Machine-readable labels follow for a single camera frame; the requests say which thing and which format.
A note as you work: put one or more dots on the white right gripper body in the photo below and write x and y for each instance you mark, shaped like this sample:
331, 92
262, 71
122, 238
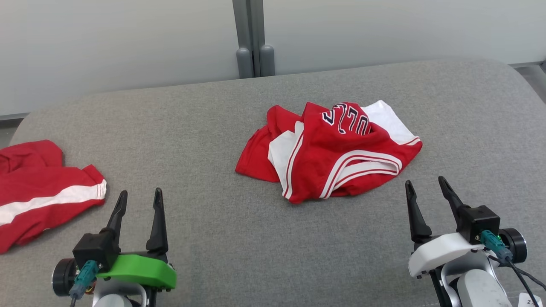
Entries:
439, 251

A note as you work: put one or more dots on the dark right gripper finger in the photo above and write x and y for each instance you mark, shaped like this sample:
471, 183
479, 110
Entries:
451, 198
418, 221

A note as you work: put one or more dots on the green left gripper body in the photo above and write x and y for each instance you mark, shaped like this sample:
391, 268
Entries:
136, 270

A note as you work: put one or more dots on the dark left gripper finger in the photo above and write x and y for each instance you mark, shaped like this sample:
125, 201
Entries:
158, 226
117, 217

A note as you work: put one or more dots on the red garment with white stripe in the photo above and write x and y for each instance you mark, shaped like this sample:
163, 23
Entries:
38, 187

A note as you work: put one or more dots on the red Bulls jersey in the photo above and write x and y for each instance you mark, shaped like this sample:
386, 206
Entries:
337, 153

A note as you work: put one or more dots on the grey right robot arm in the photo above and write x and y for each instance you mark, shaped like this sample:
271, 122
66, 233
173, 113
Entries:
477, 285

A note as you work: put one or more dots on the grey fabric sofa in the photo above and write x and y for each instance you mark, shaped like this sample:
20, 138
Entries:
213, 128

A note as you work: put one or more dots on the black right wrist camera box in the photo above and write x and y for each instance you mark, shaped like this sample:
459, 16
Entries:
482, 221

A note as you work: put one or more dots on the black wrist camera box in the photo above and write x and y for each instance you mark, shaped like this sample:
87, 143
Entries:
482, 221
94, 249

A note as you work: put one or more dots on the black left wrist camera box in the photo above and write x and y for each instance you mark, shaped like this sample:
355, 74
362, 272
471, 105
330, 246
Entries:
94, 249

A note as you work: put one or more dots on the grey partition post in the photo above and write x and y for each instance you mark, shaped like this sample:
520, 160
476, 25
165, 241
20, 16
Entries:
254, 42

